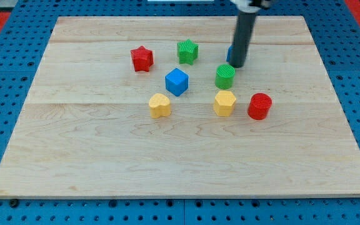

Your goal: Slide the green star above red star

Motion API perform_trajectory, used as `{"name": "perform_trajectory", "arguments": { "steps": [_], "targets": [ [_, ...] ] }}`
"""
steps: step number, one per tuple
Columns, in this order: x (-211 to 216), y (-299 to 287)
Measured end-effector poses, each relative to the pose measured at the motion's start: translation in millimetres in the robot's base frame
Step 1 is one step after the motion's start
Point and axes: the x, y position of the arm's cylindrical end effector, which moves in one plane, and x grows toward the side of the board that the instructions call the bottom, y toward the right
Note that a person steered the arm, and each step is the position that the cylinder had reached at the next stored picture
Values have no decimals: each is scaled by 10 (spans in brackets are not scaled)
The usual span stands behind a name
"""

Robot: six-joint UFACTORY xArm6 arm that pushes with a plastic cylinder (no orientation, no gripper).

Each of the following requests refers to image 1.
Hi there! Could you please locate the dark grey pusher stick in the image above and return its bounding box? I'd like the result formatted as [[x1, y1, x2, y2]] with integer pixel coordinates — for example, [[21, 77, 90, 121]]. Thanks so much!
[[229, 11, 257, 68]]

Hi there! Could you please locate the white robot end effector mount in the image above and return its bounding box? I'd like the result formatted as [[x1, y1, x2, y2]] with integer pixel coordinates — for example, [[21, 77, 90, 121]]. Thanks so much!
[[230, 0, 274, 13]]

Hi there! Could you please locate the green star block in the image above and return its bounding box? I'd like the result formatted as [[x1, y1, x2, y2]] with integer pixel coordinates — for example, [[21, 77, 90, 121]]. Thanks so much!
[[177, 39, 199, 65]]

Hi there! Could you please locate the red star block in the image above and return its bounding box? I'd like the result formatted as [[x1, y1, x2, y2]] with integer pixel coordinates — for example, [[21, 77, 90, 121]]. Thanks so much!
[[130, 46, 154, 72]]

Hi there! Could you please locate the blue block behind stick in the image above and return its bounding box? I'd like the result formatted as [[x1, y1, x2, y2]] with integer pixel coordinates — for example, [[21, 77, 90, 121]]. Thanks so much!
[[226, 46, 233, 63]]

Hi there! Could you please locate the green cylinder block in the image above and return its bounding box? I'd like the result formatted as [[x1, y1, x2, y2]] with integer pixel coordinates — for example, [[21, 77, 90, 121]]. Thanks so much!
[[215, 64, 236, 89]]

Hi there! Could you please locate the yellow hexagon block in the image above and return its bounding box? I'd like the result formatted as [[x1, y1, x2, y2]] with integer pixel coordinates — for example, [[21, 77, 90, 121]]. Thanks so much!
[[213, 91, 236, 117]]

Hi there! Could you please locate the red cylinder block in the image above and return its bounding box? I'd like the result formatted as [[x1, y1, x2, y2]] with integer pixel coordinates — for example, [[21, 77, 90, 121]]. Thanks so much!
[[247, 93, 273, 120]]

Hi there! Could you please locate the blue cube block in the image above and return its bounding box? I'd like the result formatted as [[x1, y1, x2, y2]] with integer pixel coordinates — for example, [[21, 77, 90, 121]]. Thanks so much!
[[165, 68, 189, 97]]

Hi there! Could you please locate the yellow heart block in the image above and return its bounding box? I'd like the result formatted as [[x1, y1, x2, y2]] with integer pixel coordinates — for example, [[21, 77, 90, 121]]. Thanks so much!
[[148, 93, 171, 119]]

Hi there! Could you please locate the wooden board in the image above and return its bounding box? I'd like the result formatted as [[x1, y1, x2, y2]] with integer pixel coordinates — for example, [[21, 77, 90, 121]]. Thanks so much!
[[0, 16, 360, 199]]

